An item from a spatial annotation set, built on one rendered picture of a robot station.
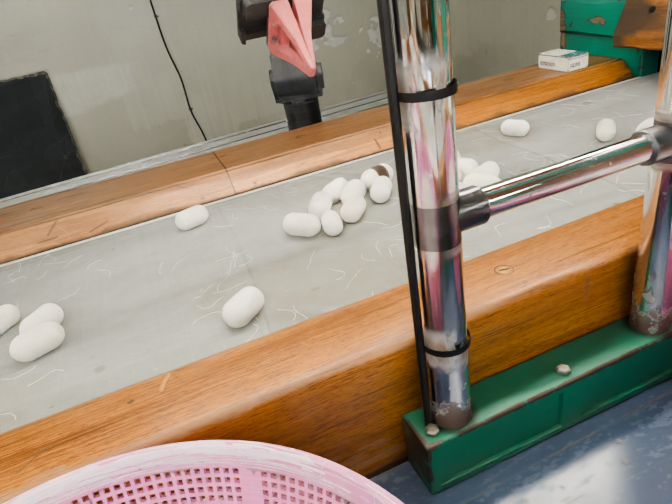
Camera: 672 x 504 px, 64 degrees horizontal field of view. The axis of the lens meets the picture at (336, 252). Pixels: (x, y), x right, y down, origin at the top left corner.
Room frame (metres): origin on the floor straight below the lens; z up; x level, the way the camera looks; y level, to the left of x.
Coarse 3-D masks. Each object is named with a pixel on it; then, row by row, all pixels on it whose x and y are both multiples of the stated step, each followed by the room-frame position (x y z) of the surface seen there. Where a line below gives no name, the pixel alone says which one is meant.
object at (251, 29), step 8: (240, 0) 0.63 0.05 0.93; (312, 0) 0.67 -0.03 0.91; (320, 0) 0.68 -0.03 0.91; (240, 8) 0.63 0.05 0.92; (312, 8) 0.68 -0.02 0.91; (320, 8) 0.68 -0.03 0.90; (240, 16) 0.65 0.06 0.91; (240, 24) 0.65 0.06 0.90; (248, 24) 0.66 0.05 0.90; (256, 24) 0.66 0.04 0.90; (264, 24) 0.67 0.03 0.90; (240, 32) 0.65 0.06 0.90; (248, 32) 0.66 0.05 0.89; (256, 32) 0.66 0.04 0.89; (264, 32) 0.66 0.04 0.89; (240, 40) 0.66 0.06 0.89
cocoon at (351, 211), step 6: (348, 198) 0.46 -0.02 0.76; (354, 198) 0.45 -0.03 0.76; (360, 198) 0.46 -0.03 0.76; (348, 204) 0.44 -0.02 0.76; (354, 204) 0.44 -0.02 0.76; (360, 204) 0.45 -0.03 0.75; (342, 210) 0.44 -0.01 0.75; (348, 210) 0.44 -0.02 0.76; (354, 210) 0.44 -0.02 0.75; (360, 210) 0.44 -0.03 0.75; (342, 216) 0.44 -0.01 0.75; (348, 216) 0.44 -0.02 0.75; (354, 216) 0.44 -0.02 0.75; (360, 216) 0.44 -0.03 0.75; (348, 222) 0.44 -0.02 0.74
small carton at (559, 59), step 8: (544, 56) 0.78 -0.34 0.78; (552, 56) 0.77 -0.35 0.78; (560, 56) 0.75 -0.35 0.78; (568, 56) 0.74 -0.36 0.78; (576, 56) 0.74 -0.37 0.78; (584, 56) 0.75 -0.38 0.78; (544, 64) 0.78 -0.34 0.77; (552, 64) 0.77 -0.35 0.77; (560, 64) 0.75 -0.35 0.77; (568, 64) 0.74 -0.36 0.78; (576, 64) 0.74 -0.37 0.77; (584, 64) 0.75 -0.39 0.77
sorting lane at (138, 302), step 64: (576, 128) 0.58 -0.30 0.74; (256, 192) 0.57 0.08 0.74; (576, 192) 0.42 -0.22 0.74; (640, 192) 0.40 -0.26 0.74; (64, 256) 0.49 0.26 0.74; (128, 256) 0.46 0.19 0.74; (192, 256) 0.44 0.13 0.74; (256, 256) 0.41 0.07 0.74; (320, 256) 0.39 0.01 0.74; (384, 256) 0.37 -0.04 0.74; (64, 320) 0.36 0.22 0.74; (128, 320) 0.35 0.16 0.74; (192, 320) 0.33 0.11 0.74; (256, 320) 0.32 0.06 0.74; (0, 384) 0.30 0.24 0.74; (64, 384) 0.28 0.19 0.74; (128, 384) 0.27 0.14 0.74
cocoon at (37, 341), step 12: (48, 324) 0.33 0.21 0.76; (24, 336) 0.32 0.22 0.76; (36, 336) 0.32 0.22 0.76; (48, 336) 0.32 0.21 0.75; (60, 336) 0.33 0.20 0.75; (12, 348) 0.31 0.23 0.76; (24, 348) 0.31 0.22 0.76; (36, 348) 0.31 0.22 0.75; (48, 348) 0.32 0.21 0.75; (24, 360) 0.31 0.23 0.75
